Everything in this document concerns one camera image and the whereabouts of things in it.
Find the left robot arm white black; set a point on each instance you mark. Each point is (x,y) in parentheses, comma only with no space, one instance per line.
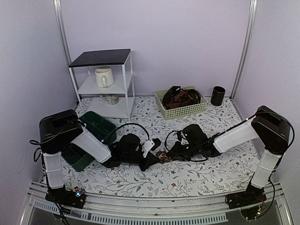
(56,132)

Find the pale green perforated basket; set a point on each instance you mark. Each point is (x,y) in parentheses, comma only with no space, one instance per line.
(182,111)

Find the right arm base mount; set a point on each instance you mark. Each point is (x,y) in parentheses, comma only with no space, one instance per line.
(254,198)

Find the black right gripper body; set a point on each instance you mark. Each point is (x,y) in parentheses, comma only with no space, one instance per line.
(186,153)

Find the white shelf with black top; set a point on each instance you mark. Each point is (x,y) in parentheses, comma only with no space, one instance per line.
(120,60)

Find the aluminium front rail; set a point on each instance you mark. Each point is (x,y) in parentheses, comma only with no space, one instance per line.
(197,210)

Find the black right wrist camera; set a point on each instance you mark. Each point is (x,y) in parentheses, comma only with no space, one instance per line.
(194,134)

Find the right aluminium frame post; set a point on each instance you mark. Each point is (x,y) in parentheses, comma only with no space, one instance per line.
(244,53)

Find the dark brown rolled ties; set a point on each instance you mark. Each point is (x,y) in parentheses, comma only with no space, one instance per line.
(177,97)

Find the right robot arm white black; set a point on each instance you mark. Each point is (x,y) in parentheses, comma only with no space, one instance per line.
(274,131)

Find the left aluminium frame post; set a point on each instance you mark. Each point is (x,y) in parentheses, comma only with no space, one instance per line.
(63,38)

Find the aluminium frame post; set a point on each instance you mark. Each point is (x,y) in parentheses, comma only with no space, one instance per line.
(63,38)
(244,53)

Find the white ceramic mug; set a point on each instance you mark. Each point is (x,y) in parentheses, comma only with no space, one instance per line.
(104,77)

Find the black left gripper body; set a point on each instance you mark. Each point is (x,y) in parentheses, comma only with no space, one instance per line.
(129,159)

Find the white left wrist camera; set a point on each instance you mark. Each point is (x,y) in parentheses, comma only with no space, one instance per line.
(150,145)

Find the dark green plastic bin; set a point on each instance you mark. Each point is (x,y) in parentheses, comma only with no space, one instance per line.
(92,144)

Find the cream floral patterned tie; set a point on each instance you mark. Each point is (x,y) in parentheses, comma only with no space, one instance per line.
(163,158)

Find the floral patterned table mat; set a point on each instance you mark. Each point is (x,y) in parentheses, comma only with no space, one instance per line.
(226,173)

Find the black cylindrical cup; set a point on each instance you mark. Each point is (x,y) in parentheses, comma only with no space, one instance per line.
(217,96)

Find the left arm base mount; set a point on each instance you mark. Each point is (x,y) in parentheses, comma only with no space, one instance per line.
(73,198)

